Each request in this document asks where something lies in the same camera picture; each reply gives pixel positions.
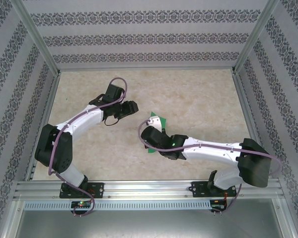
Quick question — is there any thin black left gripper cable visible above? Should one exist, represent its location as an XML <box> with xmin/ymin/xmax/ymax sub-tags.
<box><xmin>103</xmin><ymin>116</ymin><xmax>120</xmax><ymax>126</ymax></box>

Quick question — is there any aluminium mounting rail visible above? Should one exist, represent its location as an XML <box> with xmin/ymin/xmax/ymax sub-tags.
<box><xmin>13</xmin><ymin>179</ymin><xmax>284</xmax><ymax>199</ymax></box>

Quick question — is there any slotted grey cable duct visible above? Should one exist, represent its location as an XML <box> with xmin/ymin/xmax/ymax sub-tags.
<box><xmin>23</xmin><ymin>200</ymin><xmax>212</xmax><ymax>210</ymax></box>

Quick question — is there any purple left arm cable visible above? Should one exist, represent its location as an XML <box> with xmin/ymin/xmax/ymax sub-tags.
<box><xmin>48</xmin><ymin>77</ymin><xmax>129</xmax><ymax>218</ymax></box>

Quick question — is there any grey metal shelf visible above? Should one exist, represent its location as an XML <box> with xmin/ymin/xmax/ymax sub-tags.
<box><xmin>14</xmin><ymin>209</ymin><xmax>293</xmax><ymax>238</ymax></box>

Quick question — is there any aluminium side rail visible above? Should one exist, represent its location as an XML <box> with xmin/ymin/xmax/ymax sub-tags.
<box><xmin>24</xmin><ymin>71</ymin><xmax>63</xmax><ymax>181</ymax></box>
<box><xmin>231</xmin><ymin>70</ymin><xmax>273</xmax><ymax>179</ymax></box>

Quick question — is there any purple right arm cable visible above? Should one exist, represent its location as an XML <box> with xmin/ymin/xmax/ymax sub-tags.
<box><xmin>138</xmin><ymin>119</ymin><xmax>282</xmax><ymax>216</ymax></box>

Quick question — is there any aluminium frame post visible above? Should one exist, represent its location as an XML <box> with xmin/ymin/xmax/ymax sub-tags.
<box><xmin>231</xmin><ymin>0</ymin><xmax>280</xmax><ymax>74</ymax></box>
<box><xmin>11</xmin><ymin>0</ymin><xmax>62</xmax><ymax>74</ymax></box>

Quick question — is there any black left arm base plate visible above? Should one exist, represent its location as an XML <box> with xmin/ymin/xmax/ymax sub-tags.
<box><xmin>59</xmin><ymin>182</ymin><xmax>105</xmax><ymax>199</ymax></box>

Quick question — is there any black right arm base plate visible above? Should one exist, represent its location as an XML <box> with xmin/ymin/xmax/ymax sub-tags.
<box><xmin>191</xmin><ymin>180</ymin><xmax>236</xmax><ymax>198</ymax></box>

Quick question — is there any green cloth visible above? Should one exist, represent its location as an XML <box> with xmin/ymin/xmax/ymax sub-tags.
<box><xmin>146</xmin><ymin>111</ymin><xmax>167</xmax><ymax>155</ymax></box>

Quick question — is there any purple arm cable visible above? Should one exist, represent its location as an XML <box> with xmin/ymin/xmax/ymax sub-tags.
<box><xmin>48</xmin><ymin>77</ymin><xmax>129</xmax><ymax>218</ymax></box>
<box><xmin>138</xmin><ymin>119</ymin><xmax>282</xmax><ymax>216</ymax></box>

